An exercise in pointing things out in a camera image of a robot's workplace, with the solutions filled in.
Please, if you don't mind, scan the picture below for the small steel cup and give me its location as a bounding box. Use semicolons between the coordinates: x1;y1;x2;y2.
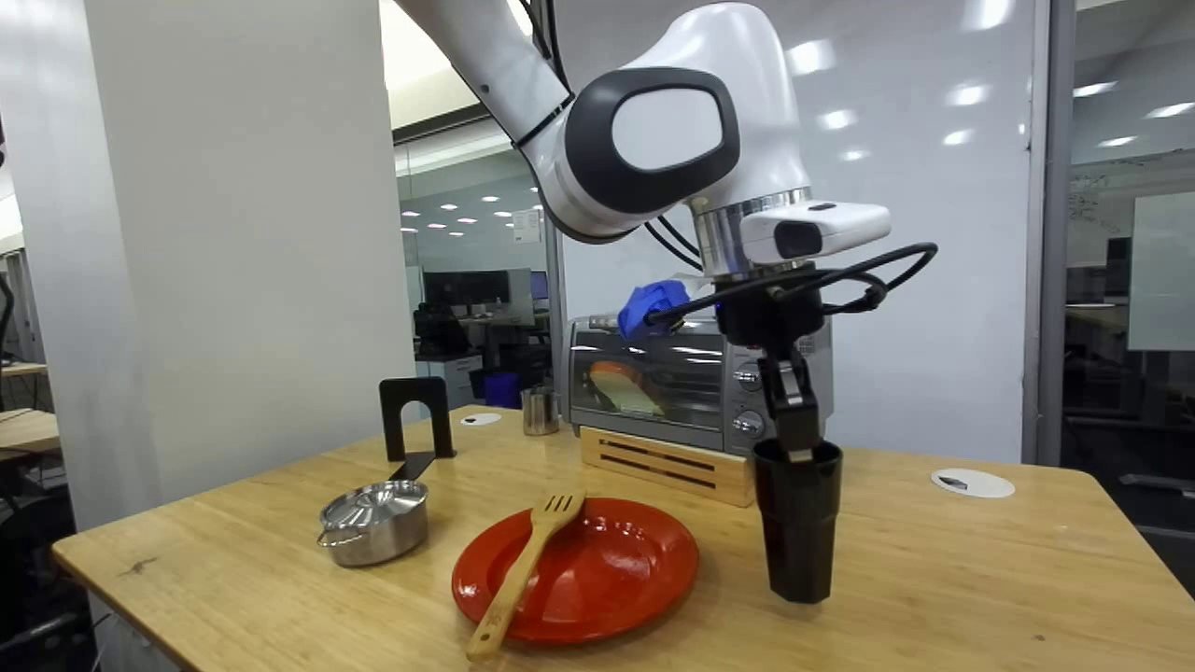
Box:
523;384;555;437

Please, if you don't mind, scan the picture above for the white table cable grommet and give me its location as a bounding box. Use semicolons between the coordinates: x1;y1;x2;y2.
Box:
931;467;1017;501

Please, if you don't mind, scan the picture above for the wooden spatula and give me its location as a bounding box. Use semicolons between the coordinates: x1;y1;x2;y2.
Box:
465;492;584;659

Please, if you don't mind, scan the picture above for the black plastic cup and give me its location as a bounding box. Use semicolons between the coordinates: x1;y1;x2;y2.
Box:
753;442;844;607

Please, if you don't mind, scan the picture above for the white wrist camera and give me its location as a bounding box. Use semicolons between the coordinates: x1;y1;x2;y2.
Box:
739;201;889;266

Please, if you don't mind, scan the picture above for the red plate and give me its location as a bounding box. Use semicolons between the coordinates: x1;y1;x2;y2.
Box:
506;496;703;648

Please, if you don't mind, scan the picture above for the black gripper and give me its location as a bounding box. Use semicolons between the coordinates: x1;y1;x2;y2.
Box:
716;268;824;462

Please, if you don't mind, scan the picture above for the silver toaster oven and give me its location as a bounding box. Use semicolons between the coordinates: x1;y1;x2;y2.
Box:
567;318;777;461

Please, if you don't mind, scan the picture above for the small steel pot with lid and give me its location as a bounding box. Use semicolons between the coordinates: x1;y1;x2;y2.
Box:
319;480;431;569

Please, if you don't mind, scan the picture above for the black metal bookend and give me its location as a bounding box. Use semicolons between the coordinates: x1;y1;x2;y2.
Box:
376;379;455;482

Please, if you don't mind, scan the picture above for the wooden slatted stand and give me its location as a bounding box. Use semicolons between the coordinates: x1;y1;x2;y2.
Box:
579;427;757;508

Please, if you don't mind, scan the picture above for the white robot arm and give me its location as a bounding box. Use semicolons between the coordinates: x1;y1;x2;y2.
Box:
394;0;823;461

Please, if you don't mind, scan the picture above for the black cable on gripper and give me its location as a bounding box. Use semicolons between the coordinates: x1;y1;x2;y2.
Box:
646;216;940;330

